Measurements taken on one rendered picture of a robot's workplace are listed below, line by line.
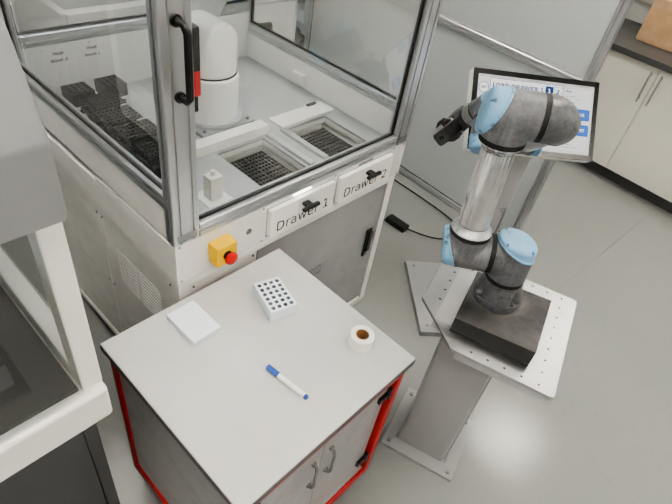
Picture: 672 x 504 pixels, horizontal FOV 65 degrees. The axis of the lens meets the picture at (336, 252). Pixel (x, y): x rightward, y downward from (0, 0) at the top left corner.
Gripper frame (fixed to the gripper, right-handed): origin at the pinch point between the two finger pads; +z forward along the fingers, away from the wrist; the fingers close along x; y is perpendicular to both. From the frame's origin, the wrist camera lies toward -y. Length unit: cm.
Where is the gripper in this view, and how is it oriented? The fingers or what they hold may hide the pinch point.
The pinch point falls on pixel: (436, 136)
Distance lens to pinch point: 202.0
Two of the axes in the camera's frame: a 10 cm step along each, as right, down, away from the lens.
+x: -6.5, -7.5, -1.4
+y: 6.9, -6.6, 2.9
